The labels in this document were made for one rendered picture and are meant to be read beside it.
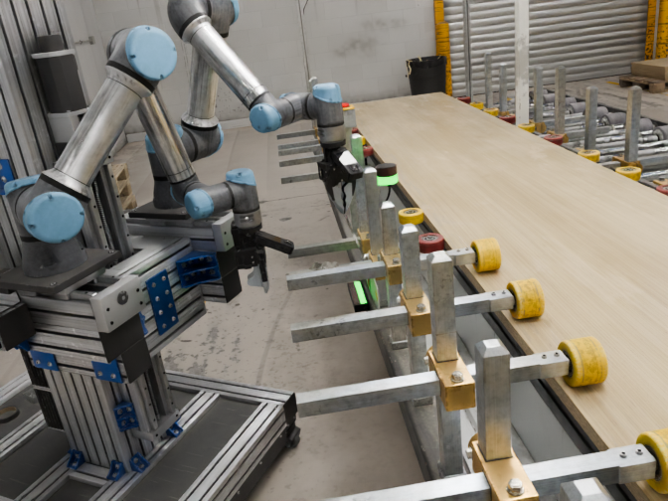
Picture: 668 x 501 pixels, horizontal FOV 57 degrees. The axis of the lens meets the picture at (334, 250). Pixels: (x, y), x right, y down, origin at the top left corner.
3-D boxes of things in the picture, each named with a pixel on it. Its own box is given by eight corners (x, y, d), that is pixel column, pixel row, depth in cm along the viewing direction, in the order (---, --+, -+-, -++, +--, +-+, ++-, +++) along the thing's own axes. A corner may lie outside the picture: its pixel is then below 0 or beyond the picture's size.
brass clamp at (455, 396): (442, 413, 101) (441, 387, 99) (423, 369, 113) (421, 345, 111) (479, 407, 101) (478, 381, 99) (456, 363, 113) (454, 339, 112)
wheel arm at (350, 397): (299, 419, 102) (295, 402, 101) (297, 407, 105) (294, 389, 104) (588, 372, 105) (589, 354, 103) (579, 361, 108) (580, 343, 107)
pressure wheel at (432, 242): (421, 279, 176) (418, 243, 172) (416, 268, 184) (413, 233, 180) (448, 275, 177) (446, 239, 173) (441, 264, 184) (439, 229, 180)
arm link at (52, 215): (53, 241, 147) (166, 48, 152) (70, 256, 135) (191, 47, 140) (3, 219, 139) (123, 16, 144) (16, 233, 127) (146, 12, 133)
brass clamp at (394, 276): (387, 286, 147) (385, 266, 145) (377, 264, 159) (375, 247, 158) (412, 282, 147) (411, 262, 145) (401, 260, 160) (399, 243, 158)
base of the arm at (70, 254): (10, 274, 151) (-3, 238, 147) (58, 250, 163) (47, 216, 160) (54, 279, 145) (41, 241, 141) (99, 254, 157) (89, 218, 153)
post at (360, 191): (365, 275, 209) (350, 135, 191) (364, 271, 212) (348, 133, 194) (376, 273, 209) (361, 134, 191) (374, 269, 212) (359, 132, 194)
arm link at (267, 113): (157, -24, 159) (279, 115, 155) (187, -25, 167) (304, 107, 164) (141, 12, 166) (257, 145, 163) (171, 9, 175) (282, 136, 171)
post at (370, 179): (380, 322, 187) (363, 170, 169) (378, 317, 190) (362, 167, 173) (391, 320, 187) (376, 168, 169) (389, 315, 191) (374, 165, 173)
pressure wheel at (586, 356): (571, 340, 102) (553, 341, 110) (582, 388, 101) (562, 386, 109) (604, 334, 103) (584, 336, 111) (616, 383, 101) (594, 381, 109)
